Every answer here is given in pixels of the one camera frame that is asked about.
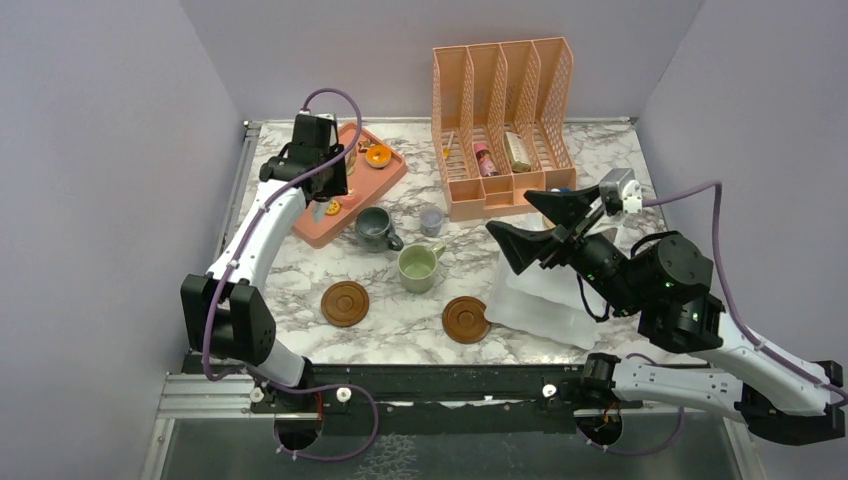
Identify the yellow frosted donut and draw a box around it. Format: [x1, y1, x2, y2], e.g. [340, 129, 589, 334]
[542, 215, 557, 229]

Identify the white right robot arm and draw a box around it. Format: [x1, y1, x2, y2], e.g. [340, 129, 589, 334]
[486, 168, 847, 446]

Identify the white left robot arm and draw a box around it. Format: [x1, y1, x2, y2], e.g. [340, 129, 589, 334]
[180, 180, 348, 411]

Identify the brown star cookie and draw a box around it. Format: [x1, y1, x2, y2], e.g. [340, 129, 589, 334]
[357, 139, 373, 154]

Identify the white tiered dessert stand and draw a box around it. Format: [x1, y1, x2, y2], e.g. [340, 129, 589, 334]
[486, 252, 634, 350]

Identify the orange glazed donut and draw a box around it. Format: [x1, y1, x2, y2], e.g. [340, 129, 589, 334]
[365, 144, 392, 169]

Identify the pink dessert tray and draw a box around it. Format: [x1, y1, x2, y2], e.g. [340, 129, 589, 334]
[292, 129, 408, 249]

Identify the tan box in organizer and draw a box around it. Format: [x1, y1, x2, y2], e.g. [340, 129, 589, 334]
[504, 131, 532, 173]

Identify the pink snowball cake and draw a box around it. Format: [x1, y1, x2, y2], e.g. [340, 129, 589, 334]
[339, 190, 360, 208]

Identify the yellow flower cookie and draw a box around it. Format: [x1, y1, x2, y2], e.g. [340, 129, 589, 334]
[325, 200, 342, 216]

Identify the pink bottle in organizer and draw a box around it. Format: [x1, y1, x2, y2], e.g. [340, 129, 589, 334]
[473, 142, 499, 178]

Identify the right brown wooden coaster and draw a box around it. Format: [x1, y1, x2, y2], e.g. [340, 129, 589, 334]
[442, 296, 491, 344]

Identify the brown wooden coaster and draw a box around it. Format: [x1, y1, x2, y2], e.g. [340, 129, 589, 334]
[320, 281, 370, 328]
[442, 296, 491, 344]

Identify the dark blue-green ceramic mug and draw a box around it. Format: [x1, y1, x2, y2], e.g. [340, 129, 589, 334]
[354, 207, 404, 253]

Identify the light green ceramic mug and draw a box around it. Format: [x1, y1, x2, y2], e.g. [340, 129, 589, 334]
[398, 241, 446, 294]

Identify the pink mesh file organizer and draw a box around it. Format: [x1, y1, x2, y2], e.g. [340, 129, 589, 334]
[431, 37, 577, 222]

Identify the left brown wooden coaster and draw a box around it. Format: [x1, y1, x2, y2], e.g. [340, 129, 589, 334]
[320, 281, 370, 328]

